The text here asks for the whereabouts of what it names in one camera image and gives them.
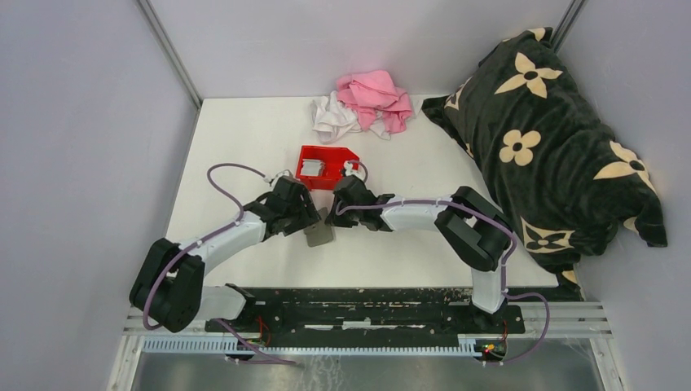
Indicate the red plastic bin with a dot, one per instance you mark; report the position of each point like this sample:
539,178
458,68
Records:
333,157

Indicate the stack of cards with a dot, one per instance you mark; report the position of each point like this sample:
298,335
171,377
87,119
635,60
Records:
311,168

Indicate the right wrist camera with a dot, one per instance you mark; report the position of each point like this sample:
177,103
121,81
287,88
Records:
351,168

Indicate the aluminium rail frame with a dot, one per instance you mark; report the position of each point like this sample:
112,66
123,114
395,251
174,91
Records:
565,347

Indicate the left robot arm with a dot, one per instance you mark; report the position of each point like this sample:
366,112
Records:
170,284

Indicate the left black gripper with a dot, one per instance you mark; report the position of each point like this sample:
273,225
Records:
309,213

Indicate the white cloth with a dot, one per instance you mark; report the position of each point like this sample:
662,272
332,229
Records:
332,120

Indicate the pink cloth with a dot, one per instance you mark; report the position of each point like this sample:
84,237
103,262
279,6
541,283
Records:
374,93

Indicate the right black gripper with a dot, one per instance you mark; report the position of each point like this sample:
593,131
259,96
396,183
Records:
336,220

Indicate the grey card holder wallet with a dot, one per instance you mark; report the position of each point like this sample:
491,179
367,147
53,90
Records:
319,233

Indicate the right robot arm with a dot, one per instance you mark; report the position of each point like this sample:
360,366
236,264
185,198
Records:
477,231

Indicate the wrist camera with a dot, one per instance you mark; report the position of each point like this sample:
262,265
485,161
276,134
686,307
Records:
351,168
280,174

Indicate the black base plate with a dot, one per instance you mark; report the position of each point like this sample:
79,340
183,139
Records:
369,317

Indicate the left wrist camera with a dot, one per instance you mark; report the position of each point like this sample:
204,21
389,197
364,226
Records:
280,174

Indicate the black floral pillow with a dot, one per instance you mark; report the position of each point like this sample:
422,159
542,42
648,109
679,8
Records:
555,168

